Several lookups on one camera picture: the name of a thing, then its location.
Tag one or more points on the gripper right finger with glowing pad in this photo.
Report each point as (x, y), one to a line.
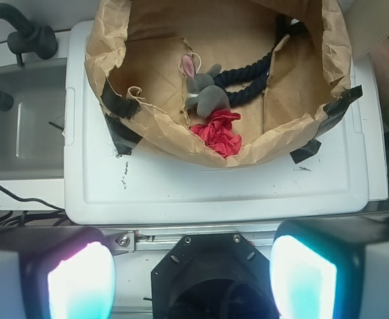
(332, 267)

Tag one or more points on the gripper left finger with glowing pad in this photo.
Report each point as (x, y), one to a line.
(55, 272)

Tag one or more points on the aluminium rail with bracket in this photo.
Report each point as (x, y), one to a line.
(129, 239)

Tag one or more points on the grey plush bunny toy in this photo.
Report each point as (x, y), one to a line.
(204, 95)

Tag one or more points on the black octagonal mount plate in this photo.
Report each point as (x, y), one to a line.
(213, 276)

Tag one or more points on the white rubber band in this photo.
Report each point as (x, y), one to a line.
(187, 64)

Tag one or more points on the grey sink basin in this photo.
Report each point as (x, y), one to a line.
(31, 140)

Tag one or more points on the brown paper bag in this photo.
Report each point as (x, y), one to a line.
(285, 67)

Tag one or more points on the black faucet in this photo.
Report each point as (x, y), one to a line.
(29, 37)

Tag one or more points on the white plastic bin lid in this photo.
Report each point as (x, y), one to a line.
(103, 187)

